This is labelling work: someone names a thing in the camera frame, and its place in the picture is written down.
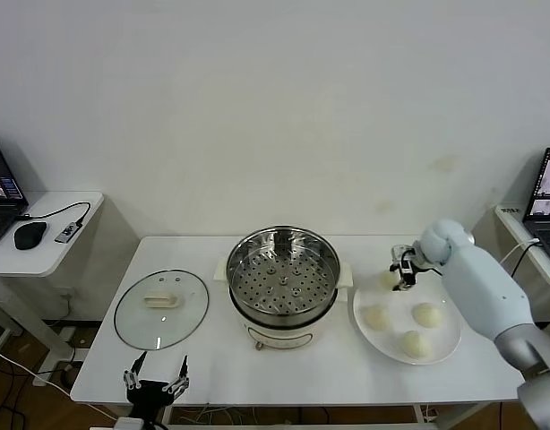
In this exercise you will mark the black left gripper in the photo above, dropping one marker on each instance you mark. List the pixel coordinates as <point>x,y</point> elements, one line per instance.
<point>152,394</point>

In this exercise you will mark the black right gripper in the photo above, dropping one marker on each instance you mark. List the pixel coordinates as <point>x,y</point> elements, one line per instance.
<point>411,271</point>

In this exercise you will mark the white steamed baozi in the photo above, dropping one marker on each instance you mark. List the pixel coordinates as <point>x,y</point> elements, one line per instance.
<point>386,280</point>
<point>416,345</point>
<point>427,315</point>
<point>375,317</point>

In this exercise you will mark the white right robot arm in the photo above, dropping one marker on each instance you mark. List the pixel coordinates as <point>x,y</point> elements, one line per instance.
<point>481,286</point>

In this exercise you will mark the stainless steel steamer basket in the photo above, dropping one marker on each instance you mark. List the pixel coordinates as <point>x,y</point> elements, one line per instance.
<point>302,291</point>

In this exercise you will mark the round glass pot lid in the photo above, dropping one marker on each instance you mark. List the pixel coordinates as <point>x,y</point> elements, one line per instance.
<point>167,322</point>

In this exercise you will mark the white round plate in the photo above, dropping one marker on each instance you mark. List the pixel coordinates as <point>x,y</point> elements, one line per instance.
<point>391,345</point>

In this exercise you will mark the white side table with sticker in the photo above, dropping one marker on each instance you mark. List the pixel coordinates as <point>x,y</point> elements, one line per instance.
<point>510,226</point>

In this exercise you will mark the cream electric cooking pot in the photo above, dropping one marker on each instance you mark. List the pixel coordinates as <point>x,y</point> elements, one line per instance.
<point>279,333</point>

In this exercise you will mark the white side table with mouse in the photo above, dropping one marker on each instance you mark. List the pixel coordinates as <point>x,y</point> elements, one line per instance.
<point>55,260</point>

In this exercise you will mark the grey usb hub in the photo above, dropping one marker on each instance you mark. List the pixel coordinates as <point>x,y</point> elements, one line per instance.
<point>68,233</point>

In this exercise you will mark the black computer mouse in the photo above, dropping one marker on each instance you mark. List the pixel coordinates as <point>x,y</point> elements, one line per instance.
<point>29,235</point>

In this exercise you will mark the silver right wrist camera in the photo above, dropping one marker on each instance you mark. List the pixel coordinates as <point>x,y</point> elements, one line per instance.
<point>400,253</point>

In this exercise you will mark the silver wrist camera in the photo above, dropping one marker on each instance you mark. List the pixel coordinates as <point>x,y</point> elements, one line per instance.
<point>131,423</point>
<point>400,253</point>

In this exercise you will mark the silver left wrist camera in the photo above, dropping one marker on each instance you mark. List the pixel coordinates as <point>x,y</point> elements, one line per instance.
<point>131,423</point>

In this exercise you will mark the white wall socket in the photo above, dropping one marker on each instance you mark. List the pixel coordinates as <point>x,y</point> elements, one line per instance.
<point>67,295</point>

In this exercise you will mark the black laptop camera views screen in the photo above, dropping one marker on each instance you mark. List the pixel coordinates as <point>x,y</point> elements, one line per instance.
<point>546,201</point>

